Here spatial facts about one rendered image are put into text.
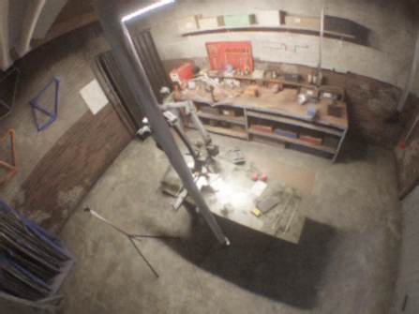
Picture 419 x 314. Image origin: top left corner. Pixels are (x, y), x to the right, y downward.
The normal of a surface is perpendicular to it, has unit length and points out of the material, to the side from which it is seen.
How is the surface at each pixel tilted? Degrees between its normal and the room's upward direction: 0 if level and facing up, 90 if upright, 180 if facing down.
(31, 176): 90
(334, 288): 0
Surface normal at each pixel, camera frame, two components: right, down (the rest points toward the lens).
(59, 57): 0.85, 0.25
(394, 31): -0.48, 0.72
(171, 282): -0.21, -0.65
